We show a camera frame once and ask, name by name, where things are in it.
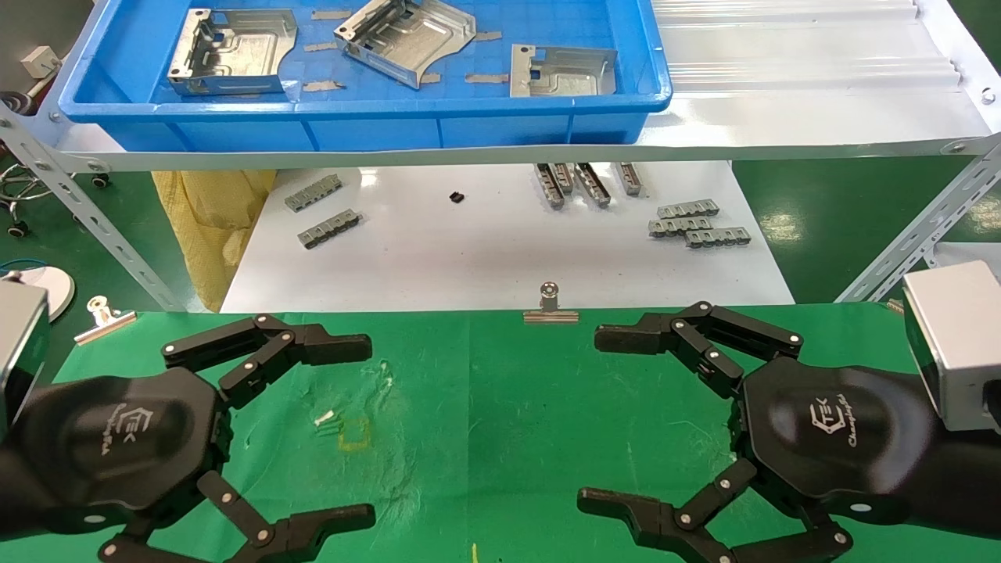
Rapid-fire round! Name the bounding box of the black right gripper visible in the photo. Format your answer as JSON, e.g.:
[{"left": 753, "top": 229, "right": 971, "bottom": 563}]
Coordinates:
[{"left": 579, "top": 301, "right": 939, "bottom": 563}]

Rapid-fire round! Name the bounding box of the blue plastic tray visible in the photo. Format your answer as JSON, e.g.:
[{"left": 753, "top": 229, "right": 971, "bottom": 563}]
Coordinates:
[{"left": 59, "top": 0, "right": 673, "bottom": 153}]

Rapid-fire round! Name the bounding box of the chrome office chair base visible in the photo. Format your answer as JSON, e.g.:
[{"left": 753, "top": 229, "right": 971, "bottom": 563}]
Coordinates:
[{"left": 0, "top": 152, "right": 112, "bottom": 239}]

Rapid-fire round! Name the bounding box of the yellow woven bag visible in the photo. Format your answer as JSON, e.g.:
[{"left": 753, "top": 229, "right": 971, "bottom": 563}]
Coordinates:
[{"left": 151, "top": 170, "right": 277, "bottom": 312}]

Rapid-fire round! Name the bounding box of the green table mat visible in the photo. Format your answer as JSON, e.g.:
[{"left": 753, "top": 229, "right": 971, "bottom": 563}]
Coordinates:
[{"left": 0, "top": 303, "right": 1001, "bottom": 563}]

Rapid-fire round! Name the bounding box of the sheet metal bracket part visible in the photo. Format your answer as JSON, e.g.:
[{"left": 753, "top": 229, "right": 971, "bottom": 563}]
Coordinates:
[
  {"left": 334, "top": 0, "right": 477, "bottom": 89},
  {"left": 167, "top": 8, "right": 299, "bottom": 97},
  {"left": 510, "top": 44, "right": 619, "bottom": 99}
]

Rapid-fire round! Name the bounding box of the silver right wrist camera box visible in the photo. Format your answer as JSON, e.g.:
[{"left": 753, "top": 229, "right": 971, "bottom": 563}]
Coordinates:
[{"left": 902, "top": 260, "right": 1001, "bottom": 432}]

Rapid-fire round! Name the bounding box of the white round base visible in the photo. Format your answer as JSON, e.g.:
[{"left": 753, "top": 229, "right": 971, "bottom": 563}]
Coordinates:
[{"left": 0, "top": 265, "right": 77, "bottom": 323}]

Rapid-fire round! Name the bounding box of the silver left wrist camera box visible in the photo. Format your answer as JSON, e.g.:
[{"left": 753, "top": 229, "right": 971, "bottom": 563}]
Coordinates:
[{"left": 0, "top": 280, "right": 50, "bottom": 440}]

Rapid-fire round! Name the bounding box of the silver binder clip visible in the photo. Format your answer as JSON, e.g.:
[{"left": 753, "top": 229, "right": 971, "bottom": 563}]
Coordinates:
[
  {"left": 74, "top": 295, "right": 138, "bottom": 346},
  {"left": 522, "top": 281, "right": 580, "bottom": 325}
]

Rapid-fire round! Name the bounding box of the white shelf board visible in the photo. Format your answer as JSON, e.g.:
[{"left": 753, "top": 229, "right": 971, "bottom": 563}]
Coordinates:
[{"left": 47, "top": 0, "right": 1001, "bottom": 173}]

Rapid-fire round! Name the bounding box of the white wall box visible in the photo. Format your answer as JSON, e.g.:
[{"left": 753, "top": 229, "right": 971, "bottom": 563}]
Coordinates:
[{"left": 20, "top": 45, "right": 63, "bottom": 80}]

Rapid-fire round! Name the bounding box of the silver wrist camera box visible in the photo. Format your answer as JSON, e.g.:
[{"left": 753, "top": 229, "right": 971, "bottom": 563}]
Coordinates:
[
  {"left": 0, "top": 280, "right": 50, "bottom": 440},
  {"left": 902, "top": 260, "right": 1001, "bottom": 432}
]

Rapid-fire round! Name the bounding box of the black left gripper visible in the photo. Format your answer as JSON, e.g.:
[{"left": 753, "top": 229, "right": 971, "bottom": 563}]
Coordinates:
[{"left": 16, "top": 314, "right": 377, "bottom": 563}]

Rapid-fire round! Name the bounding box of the perforated grey angle brace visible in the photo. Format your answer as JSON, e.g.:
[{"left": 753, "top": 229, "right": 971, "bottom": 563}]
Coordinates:
[
  {"left": 835, "top": 134, "right": 1001, "bottom": 304},
  {"left": 0, "top": 106, "right": 187, "bottom": 314}
]

